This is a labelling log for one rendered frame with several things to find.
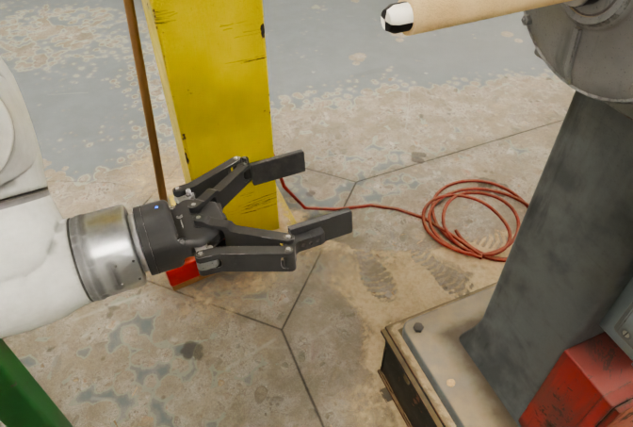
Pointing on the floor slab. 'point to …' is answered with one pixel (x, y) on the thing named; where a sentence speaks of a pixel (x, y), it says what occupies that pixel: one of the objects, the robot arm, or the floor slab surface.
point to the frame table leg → (24, 396)
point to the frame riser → (406, 387)
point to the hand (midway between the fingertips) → (316, 189)
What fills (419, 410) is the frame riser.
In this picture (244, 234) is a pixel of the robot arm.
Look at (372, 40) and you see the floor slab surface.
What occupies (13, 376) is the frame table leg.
